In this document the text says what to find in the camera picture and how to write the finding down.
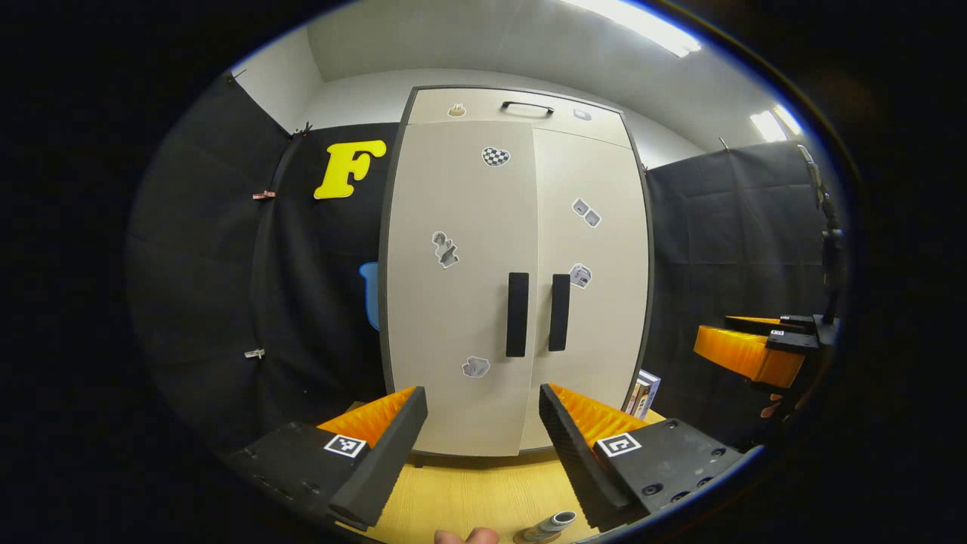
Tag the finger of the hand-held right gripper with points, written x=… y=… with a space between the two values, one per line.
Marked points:
x=763 y=323
x=744 y=355

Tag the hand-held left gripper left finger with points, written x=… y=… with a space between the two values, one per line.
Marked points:
x=378 y=468

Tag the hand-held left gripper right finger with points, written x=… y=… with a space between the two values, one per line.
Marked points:
x=578 y=468

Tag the white green label bottle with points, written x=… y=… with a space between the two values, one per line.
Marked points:
x=550 y=526

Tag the white cabinet door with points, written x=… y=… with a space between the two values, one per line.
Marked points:
x=604 y=317
x=461 y=302

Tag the white and grey cabinet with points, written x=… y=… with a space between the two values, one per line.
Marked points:
x=521 y=106

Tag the white cabinet drawer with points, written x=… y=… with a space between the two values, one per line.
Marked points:
x=483 y=109

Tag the black stand pole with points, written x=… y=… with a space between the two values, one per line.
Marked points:
x=829 y=242

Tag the silver cloth clip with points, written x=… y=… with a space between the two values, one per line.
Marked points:
x=254 y=353

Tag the small ceiling light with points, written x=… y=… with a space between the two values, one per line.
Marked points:
x=774 y=125

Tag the black backdrop cloth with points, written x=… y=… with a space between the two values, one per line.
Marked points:
x=204 y=302

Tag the copper cloth clip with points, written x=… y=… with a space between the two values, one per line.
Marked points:
x=264 y=195

